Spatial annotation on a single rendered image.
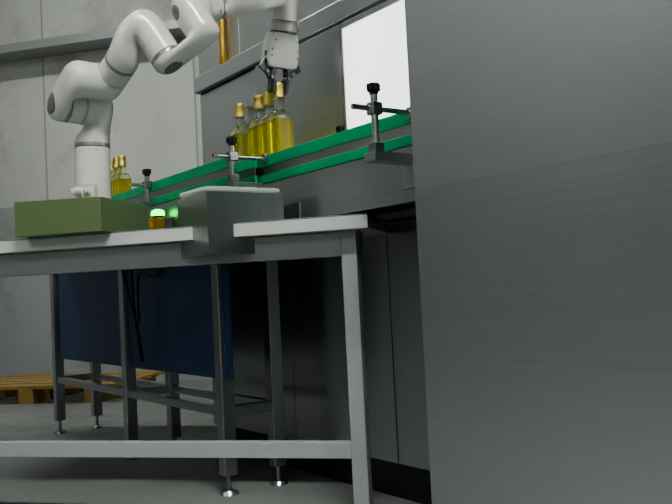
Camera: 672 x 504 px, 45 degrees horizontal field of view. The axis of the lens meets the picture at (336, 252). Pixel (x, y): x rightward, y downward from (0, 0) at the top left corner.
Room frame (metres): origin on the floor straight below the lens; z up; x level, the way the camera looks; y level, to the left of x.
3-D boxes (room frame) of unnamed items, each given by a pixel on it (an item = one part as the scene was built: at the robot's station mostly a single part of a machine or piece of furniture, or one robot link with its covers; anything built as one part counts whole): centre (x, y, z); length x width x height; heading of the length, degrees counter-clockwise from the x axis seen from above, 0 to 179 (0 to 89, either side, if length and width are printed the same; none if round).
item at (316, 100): (2.32, -0.04, 1.15); 0.90 x 0.03 x 0.34; 36
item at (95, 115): (2.24, 0.66, 1.07); 0.13 x 0.10 x 0.16; 132
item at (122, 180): (3.34, 0.86, 1.02); 0.06 x 0.06 x 0.28; 36
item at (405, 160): (1.76, -0.12, 0.90); 0.17 x 0.05 x 0.23; 126
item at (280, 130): (2.34, 0.14, 0.99); 0.06 x 0.06 x 0.21; 35
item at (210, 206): (2.15, 0.25, 0.79); 0.27 x 0.17 x 0.08; 126
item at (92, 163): (2.24, 0.66, 0.92); 0.16 x 0.13 x 0.15; 170
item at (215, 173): (3.01, 0.79, 0.93); 1.75 x 0.01 x 0.08; 36
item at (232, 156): (2.28, 0.26, 0.95); 0.17 x 0.03 x 0.12; 126
